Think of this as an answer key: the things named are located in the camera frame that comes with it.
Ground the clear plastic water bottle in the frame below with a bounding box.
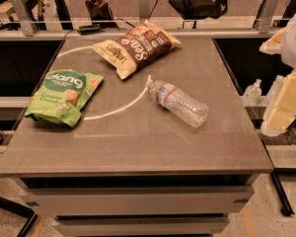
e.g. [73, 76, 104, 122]
[147, 80, 209, 127]

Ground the left metal rail bracket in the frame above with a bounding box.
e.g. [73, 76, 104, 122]
[10, 0, 37, 37]

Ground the right metal rail bracket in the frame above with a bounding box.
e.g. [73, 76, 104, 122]
[256, 0, 279, 34]

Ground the brown and cream chip bag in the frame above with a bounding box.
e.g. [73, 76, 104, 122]
[93, 20, 181, 80]

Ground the green dang snack bag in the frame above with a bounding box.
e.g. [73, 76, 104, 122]
[25, 69, 104, 127]

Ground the grey table with drawers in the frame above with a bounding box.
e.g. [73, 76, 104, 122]
[0, 36, 272, 237]

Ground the middle metal rail bracket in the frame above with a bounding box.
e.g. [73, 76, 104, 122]
[139, 0, 150, 23]

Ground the black power adapter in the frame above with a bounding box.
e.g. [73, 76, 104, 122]
[79, 24, 101, 35]

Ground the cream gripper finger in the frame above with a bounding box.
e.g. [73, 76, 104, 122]
[260, 69, 296, 136]
[259, 29, 285, 55]

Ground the clear sanitizer pump bottle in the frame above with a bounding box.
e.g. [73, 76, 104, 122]
[243, 79, 261, 106]

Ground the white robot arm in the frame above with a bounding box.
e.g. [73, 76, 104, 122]
[259, 14, 296, 136]

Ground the black office chair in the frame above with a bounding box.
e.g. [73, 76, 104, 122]
[168, 0, 228, 20]

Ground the metal rail bracket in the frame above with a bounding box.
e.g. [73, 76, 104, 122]
[10, 0, 37, 37]
[256, 0, 279, 34]
[139, 0, 150, 23]

